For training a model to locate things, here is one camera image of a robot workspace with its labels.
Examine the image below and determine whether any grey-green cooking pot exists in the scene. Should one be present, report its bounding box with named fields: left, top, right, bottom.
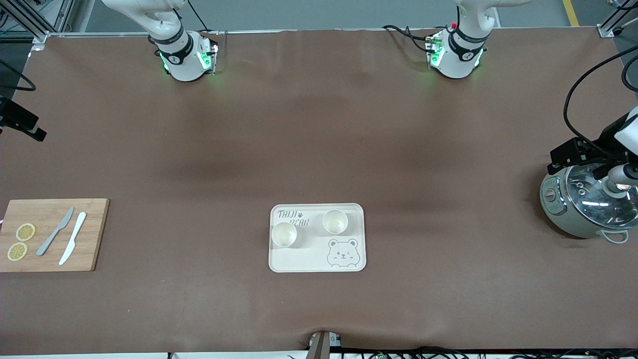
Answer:
left=540, top=162, right=638, bottom=245

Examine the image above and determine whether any grey plastic knife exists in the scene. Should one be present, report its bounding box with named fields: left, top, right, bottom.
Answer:
left=36, top=207, right=75, bottom=257

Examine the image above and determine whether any cream bear print tray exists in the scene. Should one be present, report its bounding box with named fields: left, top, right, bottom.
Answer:
left=269, top=203, right=367, bottom=273

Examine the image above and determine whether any white IKEA cup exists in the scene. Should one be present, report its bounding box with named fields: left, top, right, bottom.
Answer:
left=322, top=209, right=348, bottom=235
left=271, top=222, right=298, bottom=248

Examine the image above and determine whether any bamboo cutting board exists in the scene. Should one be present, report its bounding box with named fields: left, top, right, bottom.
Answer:
left=0, top=198, right=110, bottom=273

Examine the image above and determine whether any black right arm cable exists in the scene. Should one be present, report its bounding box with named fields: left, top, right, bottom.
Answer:
left=0, top=60, right=36, bottom=92

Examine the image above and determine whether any brown table mat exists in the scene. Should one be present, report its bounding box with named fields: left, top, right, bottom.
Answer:
left=0, top=27, right=638, bottom=355

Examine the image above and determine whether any white plastic knife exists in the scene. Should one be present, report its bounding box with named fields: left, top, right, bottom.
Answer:
left=59, top=212, right=87, bottom=266

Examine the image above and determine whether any glass pot lid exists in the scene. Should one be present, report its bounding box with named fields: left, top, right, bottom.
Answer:
left=566, top=162, right=638, bottom=230

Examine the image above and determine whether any aluminium frame post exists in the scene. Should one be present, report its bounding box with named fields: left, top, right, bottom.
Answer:
left=596, top=0, right=638, bottom=38
left=0, top=0, right=75, bottom=50

